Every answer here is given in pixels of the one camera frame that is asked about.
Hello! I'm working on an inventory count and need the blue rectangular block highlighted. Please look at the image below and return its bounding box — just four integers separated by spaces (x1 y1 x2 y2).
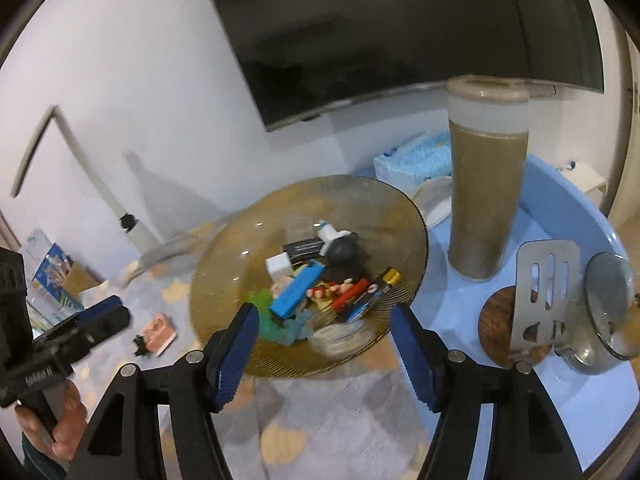
269 260 326 320

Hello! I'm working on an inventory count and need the glass pot lid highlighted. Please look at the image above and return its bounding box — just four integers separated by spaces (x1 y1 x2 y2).
582 252 639 360

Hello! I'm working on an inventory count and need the teal wave toy piece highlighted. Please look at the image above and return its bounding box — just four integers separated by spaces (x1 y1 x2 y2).
247 288 312 347

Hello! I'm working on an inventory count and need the black haired red figurine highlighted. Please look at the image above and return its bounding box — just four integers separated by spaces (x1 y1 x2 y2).
306 278 370 311

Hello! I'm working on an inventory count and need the ginkgo pattern table mat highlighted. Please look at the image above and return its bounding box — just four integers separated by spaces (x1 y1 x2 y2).
74 221 437 479

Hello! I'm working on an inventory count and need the white cube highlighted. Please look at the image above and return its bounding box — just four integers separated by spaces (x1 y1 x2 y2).
265 252 294 282

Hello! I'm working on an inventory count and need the black wall television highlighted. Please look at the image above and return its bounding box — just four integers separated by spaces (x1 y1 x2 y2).
213 0 604 130

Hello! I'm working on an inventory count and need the clear plastic cup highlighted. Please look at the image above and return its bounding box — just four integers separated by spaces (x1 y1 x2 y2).
282 212 317 244

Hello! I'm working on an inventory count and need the brown pen holder box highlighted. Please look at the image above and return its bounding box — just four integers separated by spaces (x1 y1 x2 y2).
62 262 100 301

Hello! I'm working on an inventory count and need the black crow figurine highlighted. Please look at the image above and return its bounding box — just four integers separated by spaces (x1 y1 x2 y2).
132 335 150 356

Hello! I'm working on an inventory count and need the tall brown cylinder bottle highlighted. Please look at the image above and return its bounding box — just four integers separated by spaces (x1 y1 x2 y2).
445 75 529 281

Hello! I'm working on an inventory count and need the white black astronaut figurine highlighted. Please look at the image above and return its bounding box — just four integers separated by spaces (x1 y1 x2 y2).
318 220 360 266

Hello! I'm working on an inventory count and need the blue white book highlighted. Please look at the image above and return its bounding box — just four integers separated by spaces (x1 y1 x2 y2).
32 244 73 304

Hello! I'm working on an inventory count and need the pink card box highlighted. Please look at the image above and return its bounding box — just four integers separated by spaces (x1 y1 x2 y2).
140 313 177 356

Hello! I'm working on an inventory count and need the blue tissue pack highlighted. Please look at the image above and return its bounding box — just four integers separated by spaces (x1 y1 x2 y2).
373 131 452 195

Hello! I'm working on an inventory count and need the clear round figurine base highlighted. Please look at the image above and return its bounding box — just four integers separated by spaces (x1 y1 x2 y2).
309 320 375 360

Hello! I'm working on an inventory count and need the white desk lamp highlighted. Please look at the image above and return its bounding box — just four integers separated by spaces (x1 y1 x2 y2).
10 104 166 256

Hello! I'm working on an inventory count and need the person's left hand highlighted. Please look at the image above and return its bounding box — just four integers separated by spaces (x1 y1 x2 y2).
15 380 88 462

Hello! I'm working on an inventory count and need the metal slotted spatula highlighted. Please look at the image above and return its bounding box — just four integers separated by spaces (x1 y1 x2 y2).
509 240 580 358

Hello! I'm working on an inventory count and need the round wooden coaster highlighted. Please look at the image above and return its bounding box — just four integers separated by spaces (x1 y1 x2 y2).
478 286 551 368

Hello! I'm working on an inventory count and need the black blue lighter box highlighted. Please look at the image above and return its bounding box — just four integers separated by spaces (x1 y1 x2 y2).
345 268 401 323

